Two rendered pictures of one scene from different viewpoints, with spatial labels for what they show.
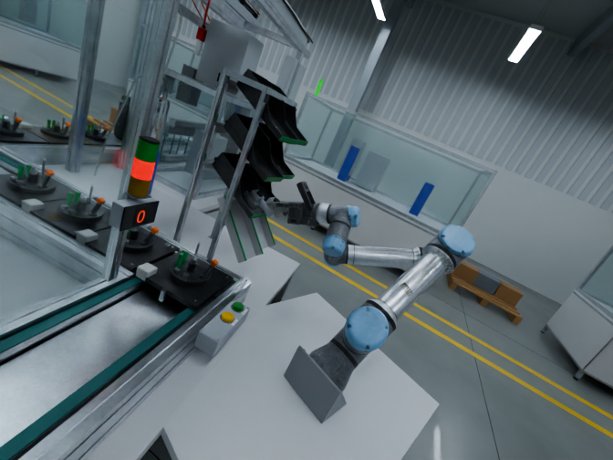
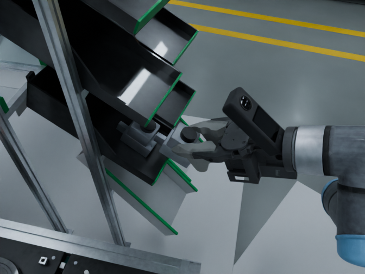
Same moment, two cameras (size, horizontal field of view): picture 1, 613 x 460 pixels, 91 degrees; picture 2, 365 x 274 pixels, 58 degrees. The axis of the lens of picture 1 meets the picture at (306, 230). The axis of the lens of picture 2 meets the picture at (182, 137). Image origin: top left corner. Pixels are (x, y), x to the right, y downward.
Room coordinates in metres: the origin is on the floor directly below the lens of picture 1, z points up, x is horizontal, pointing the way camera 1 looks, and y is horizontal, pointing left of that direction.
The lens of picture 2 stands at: (0.75, 0.13, 1.72)
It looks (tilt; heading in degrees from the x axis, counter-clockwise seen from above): 47 degrees down; 4
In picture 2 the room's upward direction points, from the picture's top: straight up
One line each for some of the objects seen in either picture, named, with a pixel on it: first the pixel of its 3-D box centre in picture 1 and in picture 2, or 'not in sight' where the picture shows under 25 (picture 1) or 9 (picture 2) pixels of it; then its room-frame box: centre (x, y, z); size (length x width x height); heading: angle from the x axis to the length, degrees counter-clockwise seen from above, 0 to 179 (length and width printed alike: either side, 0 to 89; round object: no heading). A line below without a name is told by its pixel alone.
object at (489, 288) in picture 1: (484, 288); not in sight; (5.28, -3.41, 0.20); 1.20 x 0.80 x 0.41; 74
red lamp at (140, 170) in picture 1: (143, 168); not in sight; (0.74, 0.46, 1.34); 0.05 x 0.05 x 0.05
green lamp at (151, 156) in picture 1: (147, 150); not in sight; (0.74, 0.46, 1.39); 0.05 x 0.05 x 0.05
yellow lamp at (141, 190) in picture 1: (139, 185); not in sight; (0.74, 0.46, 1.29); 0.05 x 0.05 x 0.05
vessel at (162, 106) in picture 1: (153, 113); not in sight; (1.62, 1.02, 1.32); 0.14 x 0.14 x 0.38
